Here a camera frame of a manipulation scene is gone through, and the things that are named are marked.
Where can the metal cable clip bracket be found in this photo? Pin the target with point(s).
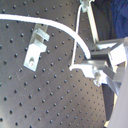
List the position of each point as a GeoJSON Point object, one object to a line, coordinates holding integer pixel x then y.
{"type": "Point", "coordinates": [36, 47]}

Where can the aluminium frame rail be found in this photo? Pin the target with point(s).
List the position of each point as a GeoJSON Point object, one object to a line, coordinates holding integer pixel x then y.
{"type": "Point", "coordinates": [92, 25]}

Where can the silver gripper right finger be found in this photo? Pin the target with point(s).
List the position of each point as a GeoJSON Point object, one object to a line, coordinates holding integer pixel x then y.
{"type": "Point", "coordinates": [110, 48]}

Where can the blue cloth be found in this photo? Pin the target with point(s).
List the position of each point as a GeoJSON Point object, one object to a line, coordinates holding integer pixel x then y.
{"type": "Point", "coordinates": [120, 17]}

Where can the black perforated breadboard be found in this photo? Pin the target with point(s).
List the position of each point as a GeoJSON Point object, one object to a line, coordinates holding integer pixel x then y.
{"type": "Point", "coordinates": [53, 96]}

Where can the metal clip at top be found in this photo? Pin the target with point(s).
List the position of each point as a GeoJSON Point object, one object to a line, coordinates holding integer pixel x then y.
{"type": "Point", "coordinates": [86, 4]}

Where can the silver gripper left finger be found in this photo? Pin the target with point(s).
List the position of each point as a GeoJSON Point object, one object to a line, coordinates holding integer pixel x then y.
{"type": "Point", "coordinates": [98, 70]}

